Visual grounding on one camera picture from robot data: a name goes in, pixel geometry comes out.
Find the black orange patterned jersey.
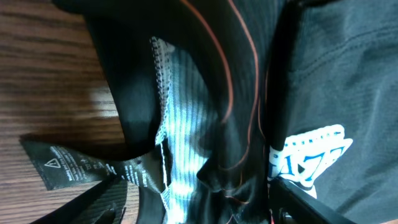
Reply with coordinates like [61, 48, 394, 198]
[21, 0, 397, 223]

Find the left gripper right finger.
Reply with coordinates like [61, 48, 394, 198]
[269, 177, 354, 224]

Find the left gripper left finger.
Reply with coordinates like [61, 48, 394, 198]
[32, 178, 127, 224]

